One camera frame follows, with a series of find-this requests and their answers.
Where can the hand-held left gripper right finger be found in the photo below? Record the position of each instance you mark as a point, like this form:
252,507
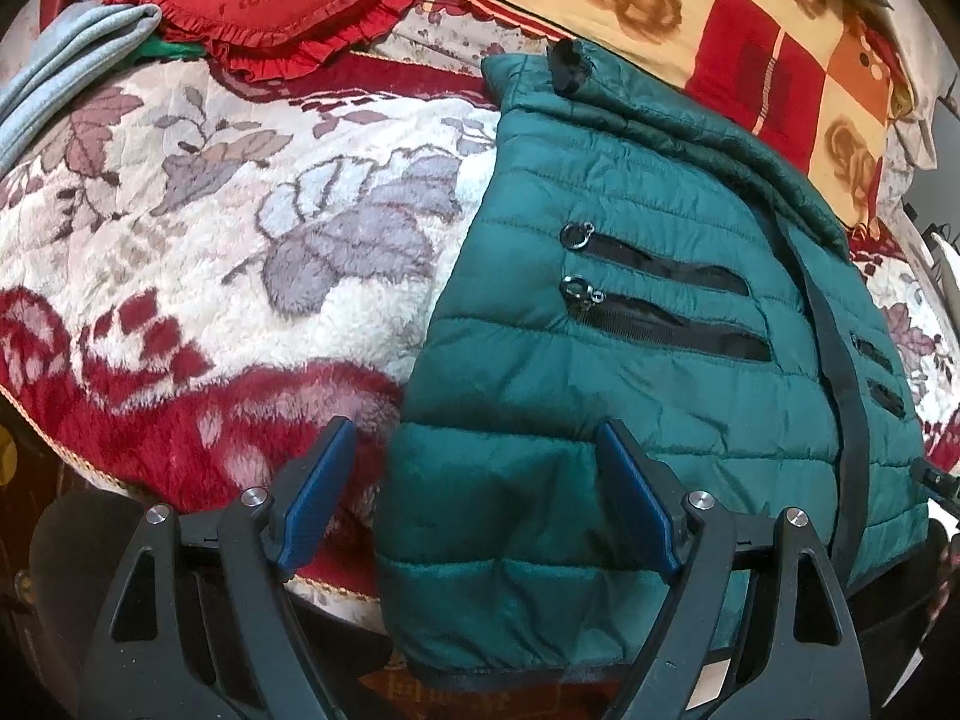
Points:
637,502

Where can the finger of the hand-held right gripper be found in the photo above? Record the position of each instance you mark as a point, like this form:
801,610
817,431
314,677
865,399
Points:
937,481

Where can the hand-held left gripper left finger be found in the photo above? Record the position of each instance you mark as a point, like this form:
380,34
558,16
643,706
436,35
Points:
315,495

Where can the teal puffer jacket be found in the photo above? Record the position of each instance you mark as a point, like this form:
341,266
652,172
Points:
637,390

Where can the floral plush blanket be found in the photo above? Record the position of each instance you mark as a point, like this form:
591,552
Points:
225,240

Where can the yellow round object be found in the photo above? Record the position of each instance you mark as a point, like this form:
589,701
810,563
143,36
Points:
6,451

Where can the white cloth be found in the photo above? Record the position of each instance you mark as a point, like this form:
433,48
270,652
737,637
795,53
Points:
911,127

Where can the red yellow checkered rose blanket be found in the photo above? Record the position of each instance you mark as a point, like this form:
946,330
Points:
712,22

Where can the folded grey-blue cloth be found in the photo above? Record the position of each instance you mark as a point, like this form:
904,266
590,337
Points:
67,60

